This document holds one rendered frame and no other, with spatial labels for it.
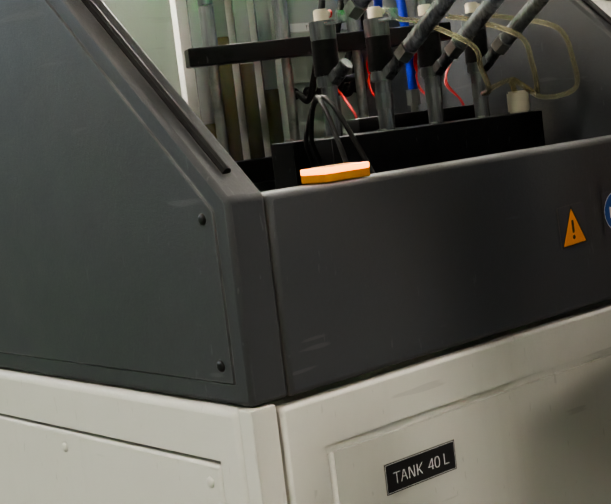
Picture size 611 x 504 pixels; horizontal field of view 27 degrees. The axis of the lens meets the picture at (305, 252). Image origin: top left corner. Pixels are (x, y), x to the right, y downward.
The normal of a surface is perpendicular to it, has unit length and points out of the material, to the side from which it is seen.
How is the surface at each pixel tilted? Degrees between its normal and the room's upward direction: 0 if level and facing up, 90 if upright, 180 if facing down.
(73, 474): 90
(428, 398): 90
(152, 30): 90
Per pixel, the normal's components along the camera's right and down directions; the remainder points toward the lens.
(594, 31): -0.75, 0.16
